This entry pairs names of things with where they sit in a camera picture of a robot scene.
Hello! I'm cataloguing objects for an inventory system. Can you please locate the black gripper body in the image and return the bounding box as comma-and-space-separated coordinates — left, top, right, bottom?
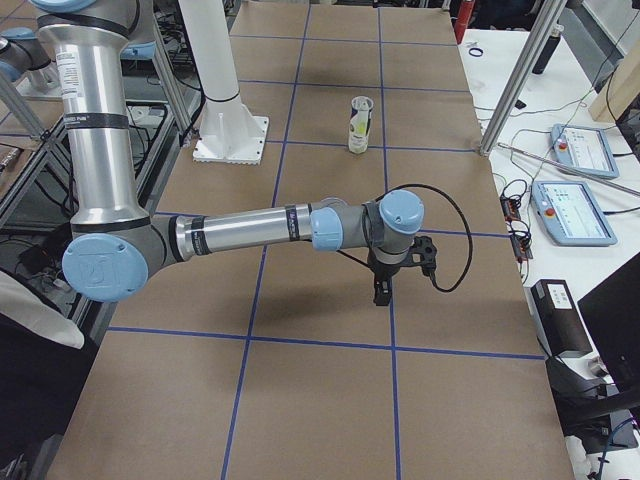
367, 248, 414, 286

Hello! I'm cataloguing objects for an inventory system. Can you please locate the white Wilson tennis ball can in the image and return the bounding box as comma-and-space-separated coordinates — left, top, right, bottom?
348, 95, 374, 154

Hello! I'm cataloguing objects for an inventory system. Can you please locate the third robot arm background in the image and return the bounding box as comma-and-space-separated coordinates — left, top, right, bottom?
1, 27, 55, 88

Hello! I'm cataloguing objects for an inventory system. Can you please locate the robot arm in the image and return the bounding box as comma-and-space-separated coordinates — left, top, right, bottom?
36, 1, 436, 306

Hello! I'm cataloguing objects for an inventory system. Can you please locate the small circuit board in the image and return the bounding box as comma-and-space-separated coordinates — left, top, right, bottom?
500, 194, 533, 264

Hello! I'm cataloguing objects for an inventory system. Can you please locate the black device box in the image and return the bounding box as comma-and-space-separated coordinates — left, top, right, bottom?
530, 279, 593, 359

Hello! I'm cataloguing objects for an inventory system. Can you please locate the near teach pendant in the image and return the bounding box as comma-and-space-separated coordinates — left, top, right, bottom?
531, 181, 617, 247

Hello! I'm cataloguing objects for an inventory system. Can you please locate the teach pendant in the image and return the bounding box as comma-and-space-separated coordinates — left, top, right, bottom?
531, 181, 617, 247
551, 124, 619, 179

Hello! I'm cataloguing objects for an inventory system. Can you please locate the metal rod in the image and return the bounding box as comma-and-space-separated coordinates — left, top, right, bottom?
497, 142, 640, 198

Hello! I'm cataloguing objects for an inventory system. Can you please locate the black monitor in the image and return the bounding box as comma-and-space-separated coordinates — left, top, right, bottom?
578, 254, 639, 389

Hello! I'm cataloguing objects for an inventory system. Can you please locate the far teach pendant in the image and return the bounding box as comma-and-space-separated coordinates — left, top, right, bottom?
551, 124, 619, 179

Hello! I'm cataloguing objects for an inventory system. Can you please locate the red object at edge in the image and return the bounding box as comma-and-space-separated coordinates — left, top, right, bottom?
454, 0, 475, 44

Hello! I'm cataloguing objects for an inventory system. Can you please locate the person in black clothing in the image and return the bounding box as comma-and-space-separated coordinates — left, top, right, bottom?
1, 270, 98, 468

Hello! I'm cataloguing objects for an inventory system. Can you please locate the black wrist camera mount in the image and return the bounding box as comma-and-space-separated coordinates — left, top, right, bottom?
411, 236, 437, 279

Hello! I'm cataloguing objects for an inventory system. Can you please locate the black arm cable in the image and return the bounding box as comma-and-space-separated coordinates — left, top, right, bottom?
384, 184, 474, 293

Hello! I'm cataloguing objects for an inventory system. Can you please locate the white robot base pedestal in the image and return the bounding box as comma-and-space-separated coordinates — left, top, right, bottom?
179, 1, 269, 165

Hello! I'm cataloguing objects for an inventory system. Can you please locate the wooden post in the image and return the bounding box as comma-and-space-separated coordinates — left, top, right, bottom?
589, 42, 640, 123

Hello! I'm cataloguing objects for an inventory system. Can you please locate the grey aluminium frame post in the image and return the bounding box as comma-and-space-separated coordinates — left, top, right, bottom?
479, 0, 567, 157

